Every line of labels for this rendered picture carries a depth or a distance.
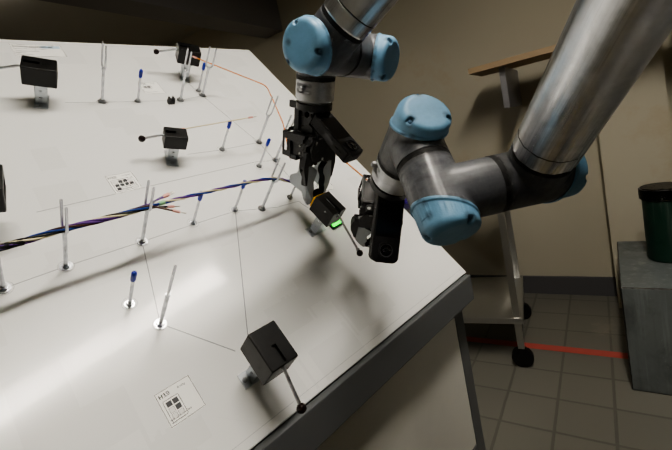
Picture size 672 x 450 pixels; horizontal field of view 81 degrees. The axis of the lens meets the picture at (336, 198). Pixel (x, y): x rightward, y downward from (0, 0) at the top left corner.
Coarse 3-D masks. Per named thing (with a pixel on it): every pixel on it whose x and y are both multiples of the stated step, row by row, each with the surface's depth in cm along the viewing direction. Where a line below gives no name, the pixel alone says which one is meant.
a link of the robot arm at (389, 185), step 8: (376, 160) 62; (376, 168) 61; (376, 176) 60; (384, 176) 58; (376, 184) 61; (384, 184) 60; (392, 184) 59; (400, 184) 58; (392, 192) 60; (400, 192) 60
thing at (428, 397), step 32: (448, 352) 96; (384, 384) 78; (416, 384) 86; (448, 384) 96; (352, 416) 71; (384, 416) 78; (416, 416) 85; (448, 416) 95; (320, 448) 66; (352, 448) 71; (384, 448) 77; (416, 448) 85; (448, 448) 94
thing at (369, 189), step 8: (368, 176) 71; (360, 184) 73; (368, 184) 70; (360, 192) 72; (368, 192) 69; (376, 192) 62; (384, 192) 61; (360, 200) 73; (368, 200) 68; (392, 200) 62; (400, 200) 63; (360, 208) 68; (368, 208) 67; (368, 216) 68; (360, 224) 70; (368, 224) 70
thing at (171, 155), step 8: (168, 128) 80; (176, 128) 81; (144, 136) 78; (152, 136) 79; (168, 136) 78; (176, 136) 79; (184, 136) 80; (168, 144) 80; (176, 144) 80; (184, 144) 81; (168, 152) 82; (176, 152) 83; (168, 160) 84; (176, 160) 84
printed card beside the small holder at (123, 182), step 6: (114, 174) 75; (120, 174) 76; (126, 174) 77; (132, 174) 77; (108, 180) 74; (114, 180) 74; (120, 180) 75; (126, 180) 76; (132, 180) 76; (114, 186) 74; (120, 186) 74; (126, 186) 75; (132, 186) 75; (138, 186) 76; (120, 192) 73
